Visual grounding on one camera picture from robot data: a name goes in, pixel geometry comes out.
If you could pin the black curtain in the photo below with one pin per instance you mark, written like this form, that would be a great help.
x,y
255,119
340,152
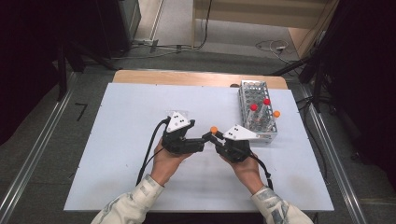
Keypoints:
x,y
25,62
364,77

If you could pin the black metal stand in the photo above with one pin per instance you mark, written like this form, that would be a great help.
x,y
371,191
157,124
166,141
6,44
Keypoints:
x,y
318,84
62,74

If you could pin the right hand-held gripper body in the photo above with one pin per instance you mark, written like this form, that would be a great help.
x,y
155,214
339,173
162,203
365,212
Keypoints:
x,y
235,151

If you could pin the red-capped test tube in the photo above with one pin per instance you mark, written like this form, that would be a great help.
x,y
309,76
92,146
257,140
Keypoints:
x,y
266,101
253,107

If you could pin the metal test tube rack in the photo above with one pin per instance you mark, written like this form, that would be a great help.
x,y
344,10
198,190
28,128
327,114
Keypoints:
x,y
257,91

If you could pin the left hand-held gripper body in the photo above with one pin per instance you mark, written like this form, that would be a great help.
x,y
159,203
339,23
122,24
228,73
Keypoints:
x,y
176,143

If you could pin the white table board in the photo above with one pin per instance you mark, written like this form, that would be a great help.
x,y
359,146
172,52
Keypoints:
x,y
124,140

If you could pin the person's left hand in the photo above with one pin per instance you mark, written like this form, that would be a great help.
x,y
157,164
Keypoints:
x,y
165,166

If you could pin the clear plastic tube rack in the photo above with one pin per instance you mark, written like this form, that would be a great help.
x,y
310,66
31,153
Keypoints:
x,y
185,114

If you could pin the wooden table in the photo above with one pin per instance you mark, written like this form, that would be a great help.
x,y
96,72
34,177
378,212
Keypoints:
x,y
186,77

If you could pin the person's right hand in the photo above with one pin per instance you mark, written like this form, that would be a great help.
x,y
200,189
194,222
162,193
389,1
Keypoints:
x,y
249,174

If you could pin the black cabinet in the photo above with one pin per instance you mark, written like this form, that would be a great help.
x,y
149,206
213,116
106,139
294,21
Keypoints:
x,y
118,25

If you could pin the aluminium floor rail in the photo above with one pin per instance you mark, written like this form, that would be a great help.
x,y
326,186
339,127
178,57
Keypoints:
x,y
34,155
339,174

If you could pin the light wooden furniture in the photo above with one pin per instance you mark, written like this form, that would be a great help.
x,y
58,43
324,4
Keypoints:
x,y
264,12

